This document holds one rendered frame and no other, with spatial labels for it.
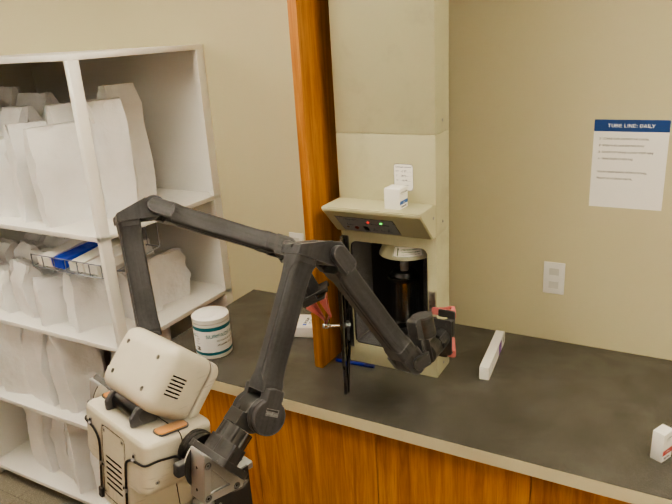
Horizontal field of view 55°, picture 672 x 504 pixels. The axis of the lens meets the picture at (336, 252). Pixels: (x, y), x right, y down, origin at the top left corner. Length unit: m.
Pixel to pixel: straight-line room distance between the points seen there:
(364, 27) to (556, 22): 0.61
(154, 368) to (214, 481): 0.26
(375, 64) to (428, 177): 0.35
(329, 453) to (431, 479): 0.34
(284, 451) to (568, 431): 0.89
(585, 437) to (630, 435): 0.12
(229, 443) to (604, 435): 1.03
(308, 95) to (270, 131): 0.72
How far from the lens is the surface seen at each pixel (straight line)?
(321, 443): 2.11
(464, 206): 2.34
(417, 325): 1.66
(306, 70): 1.95
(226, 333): 2.32
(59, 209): 2.66
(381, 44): 1.89
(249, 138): 2.72
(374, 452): 2.02
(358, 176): 1.98
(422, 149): 1.88
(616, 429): 1.97
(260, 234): 1.82
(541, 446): 1.85
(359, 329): 2.19
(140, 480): 1.47
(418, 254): 2.02
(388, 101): 1.90
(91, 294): 2.75
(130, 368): 1.50
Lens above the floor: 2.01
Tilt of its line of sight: 19 degrees down
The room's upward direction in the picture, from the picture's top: 4 degrees counter-clockwise
